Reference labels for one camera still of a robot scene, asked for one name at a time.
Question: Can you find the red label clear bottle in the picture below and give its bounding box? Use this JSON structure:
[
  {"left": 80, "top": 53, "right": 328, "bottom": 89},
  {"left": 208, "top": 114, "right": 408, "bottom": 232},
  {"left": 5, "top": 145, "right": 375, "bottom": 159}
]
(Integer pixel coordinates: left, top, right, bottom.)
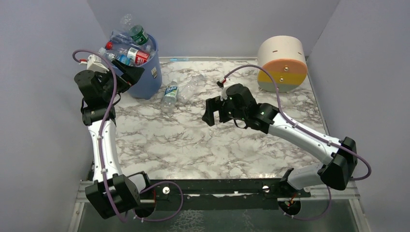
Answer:
[{"left": 105, "top": 42, "right": 150, "bottom": 66}]

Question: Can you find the blue label clear bottle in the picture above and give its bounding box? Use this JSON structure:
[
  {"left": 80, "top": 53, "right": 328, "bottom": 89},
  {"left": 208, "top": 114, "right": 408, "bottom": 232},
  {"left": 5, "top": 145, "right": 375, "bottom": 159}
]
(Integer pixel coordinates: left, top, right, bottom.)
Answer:
[{"left": 98, "top": 47, "right": 135, "bottom": 67}]

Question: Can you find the clear bottle red cap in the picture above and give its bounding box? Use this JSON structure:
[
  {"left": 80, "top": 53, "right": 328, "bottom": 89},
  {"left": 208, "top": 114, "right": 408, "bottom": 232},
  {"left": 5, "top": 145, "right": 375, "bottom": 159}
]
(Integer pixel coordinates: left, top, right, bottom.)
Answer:
[{"left": 179, "top": 73, "right": 206, "bottom": 103}]

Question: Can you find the dark green label bottle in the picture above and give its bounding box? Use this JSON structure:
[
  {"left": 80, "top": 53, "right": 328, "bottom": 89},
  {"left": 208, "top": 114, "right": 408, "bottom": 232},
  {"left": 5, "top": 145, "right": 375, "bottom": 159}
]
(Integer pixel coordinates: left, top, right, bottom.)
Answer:
[{"left": 120, "top": 14, "right": 153, "bottom": 50}]

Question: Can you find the blue green label bottle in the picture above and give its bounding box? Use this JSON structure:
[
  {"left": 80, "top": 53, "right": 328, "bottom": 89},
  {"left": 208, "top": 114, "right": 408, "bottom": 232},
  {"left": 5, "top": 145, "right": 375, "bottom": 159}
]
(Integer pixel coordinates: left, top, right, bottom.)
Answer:
[{"left": 161, "top": 79, "right": 178, "bottom": 113}]

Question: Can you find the Ganten small water bottle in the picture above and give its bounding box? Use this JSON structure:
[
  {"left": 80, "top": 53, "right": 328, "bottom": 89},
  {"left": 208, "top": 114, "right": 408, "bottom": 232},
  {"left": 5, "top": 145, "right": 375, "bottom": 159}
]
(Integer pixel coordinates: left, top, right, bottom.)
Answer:
[{"left": 110, "top": 29, "right": 133, "bottom": 44}]

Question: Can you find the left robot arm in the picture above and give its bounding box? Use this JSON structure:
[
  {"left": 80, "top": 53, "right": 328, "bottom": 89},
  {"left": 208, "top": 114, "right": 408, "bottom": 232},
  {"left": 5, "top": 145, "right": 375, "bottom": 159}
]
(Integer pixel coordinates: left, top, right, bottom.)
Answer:
[{"left": 74, "top": 60, "right": 150, "bottom": 219}]

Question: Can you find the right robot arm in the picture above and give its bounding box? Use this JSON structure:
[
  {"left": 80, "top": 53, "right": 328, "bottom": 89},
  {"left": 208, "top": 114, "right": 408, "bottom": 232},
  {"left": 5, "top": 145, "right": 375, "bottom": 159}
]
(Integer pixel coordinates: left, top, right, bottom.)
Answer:
[{"left": 202, "top": 84, "right": 357, "bottom": 192}]

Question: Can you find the blue plastic bin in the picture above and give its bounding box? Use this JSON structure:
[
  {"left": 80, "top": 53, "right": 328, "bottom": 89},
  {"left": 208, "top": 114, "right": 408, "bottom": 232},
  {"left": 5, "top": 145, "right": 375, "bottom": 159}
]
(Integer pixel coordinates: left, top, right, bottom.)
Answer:
[{"left": 128, "top": 34, "right": 162, "bottom": 100}]

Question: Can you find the cream cylinder with striped face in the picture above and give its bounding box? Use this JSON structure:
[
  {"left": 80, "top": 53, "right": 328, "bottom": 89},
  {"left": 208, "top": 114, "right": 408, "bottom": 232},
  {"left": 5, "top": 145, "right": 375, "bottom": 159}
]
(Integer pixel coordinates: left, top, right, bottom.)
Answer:
[{"left": 257, "top": 35, "right": 308, "bottom": 93}]

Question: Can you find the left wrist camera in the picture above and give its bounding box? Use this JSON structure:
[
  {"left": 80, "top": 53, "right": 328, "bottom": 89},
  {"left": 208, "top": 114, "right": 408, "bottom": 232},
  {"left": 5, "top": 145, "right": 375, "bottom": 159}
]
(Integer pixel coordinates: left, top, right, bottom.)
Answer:
[{"left": 79, "top": 54, "right": 109, "bottom": 73}]

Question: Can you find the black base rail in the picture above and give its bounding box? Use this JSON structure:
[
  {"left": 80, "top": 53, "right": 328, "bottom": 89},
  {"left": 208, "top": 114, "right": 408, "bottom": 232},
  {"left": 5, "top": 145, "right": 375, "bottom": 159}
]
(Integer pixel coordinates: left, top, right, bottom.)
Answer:
[{"left": 135, "top": 178, "right": 311, "bottom": 216}]

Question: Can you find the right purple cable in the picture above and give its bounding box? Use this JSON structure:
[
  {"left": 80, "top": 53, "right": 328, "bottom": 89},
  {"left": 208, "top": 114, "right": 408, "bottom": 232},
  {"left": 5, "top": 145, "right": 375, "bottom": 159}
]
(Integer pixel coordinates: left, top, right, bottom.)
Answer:
[{"left": 222, "top": 64, "right": 372, "bottom": 221}]

